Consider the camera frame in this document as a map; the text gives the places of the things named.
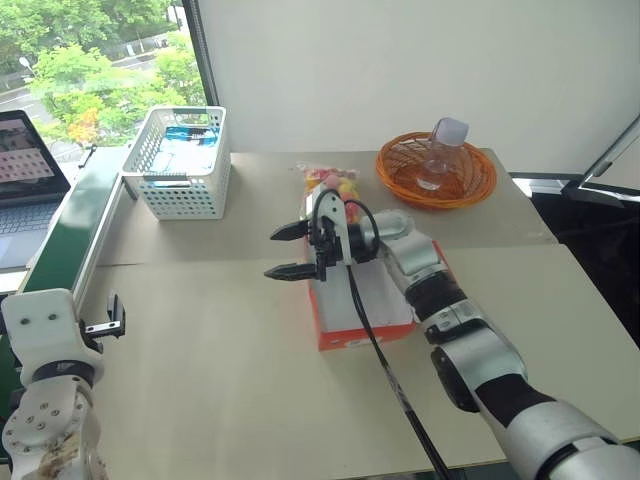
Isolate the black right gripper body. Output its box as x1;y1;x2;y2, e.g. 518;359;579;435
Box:
305;214;338;283

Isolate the orange woven basket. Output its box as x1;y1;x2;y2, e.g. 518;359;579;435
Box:
375;131;498;212

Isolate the blue packet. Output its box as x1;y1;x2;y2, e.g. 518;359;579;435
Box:
149;124;222;189

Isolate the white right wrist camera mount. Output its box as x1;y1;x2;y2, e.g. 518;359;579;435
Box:
311;190;352;269

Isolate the orange and white box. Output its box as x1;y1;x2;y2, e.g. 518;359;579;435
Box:
302;192;454;354

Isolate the dark window frame post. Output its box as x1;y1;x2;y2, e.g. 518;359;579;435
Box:
181;0;220;109

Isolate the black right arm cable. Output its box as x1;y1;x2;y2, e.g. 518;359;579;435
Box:
312;186;452;480

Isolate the grey laptop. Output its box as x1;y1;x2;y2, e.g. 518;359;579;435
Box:
0;110;73;272

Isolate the bag of colourful candy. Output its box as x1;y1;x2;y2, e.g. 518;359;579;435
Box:
288;160;362;227

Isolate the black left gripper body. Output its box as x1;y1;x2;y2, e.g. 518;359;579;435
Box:
77;317;125;354

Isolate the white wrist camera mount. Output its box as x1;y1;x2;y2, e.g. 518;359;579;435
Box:
0;288;104;374
311;190;352;269

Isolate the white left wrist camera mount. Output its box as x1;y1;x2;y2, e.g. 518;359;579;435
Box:
0;288;104;374

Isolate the clear bottle with lilac cap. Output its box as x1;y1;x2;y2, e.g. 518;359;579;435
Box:
415;117;472;192

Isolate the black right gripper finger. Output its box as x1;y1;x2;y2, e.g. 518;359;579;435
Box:
263;262;319;283
270;219;312;243

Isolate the white perforated plastic basket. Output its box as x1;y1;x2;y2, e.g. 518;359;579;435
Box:
121;105;233;222

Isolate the black stand base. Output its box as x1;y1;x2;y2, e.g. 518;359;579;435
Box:
559;178;627;204

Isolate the green conveyor belt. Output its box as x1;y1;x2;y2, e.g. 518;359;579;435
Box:
17;144;139;310

